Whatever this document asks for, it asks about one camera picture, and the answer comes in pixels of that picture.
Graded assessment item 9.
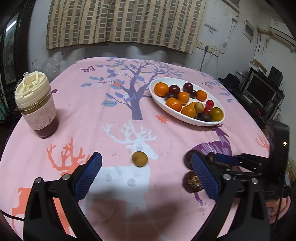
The cream lid drink tumbler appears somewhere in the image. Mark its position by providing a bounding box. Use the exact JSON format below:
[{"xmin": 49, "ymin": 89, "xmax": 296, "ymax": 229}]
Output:
[{"xmin": 15, "ymin": 71, "xmax": 59, "ymax": 138}]

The dark mangosteen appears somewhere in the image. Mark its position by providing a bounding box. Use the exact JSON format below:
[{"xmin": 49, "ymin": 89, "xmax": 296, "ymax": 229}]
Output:
[
  {"xmin": 183, "ymin": 150, "xmax": 199, "ymax": 170},
  {"xmin": 195, "ymin": 112, "xmax": 212, "ymax": 122},
  {"xmin": 183, "ymin": 170, "xmax": 204, "ymax": 193}
]

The person's right hand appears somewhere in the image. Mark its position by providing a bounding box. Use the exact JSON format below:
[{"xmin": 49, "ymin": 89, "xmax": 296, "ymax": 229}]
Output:
[{"xmin": 266, "ymin": 196, "xmax": 291, "ymax": 224}]

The pink deer print tablecloth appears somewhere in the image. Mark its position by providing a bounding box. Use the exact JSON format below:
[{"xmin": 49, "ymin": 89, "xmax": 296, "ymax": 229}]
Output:
[{"xmin": 1, "ymin": 58, "xmax": 269, "ymax": 240}]

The wall power strip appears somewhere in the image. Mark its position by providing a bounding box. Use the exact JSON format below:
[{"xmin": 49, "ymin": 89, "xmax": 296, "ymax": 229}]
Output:
[{"xmin": 196, "ymin": 41, "xmax": 220, "ymax": 57}]

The red cherry tomato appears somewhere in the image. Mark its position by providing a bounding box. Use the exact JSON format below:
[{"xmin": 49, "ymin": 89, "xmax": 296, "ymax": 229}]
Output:
[{"xmin": 206, "ymin": 100, "xmax": 214, "ymax": 108}]

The green yellow tangerine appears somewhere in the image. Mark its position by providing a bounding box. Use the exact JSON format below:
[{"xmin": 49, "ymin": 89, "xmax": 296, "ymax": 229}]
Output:
[{"xmin": 210, "ymin": 107, "xmax": 224, "ymax": 121}]

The dark mangosteen back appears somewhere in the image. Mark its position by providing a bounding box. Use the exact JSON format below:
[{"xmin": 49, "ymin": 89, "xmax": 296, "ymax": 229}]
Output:
[{"xmin": 183, "ymin": 150, "xmax": 199, "ymax": 170}]

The black tv stand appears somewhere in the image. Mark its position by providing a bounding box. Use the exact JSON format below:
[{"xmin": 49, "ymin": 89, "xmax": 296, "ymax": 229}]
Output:
[{"xmin": 218, "ymin": 67, "xmax": 285, "ymax": 128}]

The black television monitor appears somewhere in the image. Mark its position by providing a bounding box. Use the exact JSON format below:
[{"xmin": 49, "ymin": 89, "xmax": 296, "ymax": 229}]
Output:
[{"xmin": 245, "ymin": 73, "xmax": 276, "ymax": 107}]

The dark red plum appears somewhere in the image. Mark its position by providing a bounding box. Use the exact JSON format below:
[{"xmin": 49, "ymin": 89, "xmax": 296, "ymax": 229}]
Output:
[{"xmin": 169, "ymin": 84, "xmax": 181, "ymax": 95}]

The small tan longan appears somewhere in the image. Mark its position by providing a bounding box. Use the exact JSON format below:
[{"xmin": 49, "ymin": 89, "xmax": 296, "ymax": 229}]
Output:
[{"xmin": 132, "ymin": 151, "xmax": 148, "ymax": 167}]

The white oval plate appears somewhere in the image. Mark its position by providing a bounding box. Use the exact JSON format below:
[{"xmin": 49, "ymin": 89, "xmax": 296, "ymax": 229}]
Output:
[{"xmin": 149, "ymin": 77, "xmax": 226, "ymax": 127}]

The checked beige curtain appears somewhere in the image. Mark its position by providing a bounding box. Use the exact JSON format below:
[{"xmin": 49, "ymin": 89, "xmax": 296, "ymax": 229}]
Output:
[{"xmin": 46, "ymin": 0, "xmax": 206, "ymax": 54}]

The large orange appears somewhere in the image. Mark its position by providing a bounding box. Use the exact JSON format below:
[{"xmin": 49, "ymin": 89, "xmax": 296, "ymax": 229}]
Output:
[{"xmin": 154, "ymin": 82, "xmax": 169, "ymax": 97}]

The white air conditioner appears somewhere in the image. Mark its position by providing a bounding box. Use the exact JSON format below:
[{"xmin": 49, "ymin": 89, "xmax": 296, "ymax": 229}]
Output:
[{"xmin": 270, "ymin": 19, "xmax": 295, "ymax": 48}]

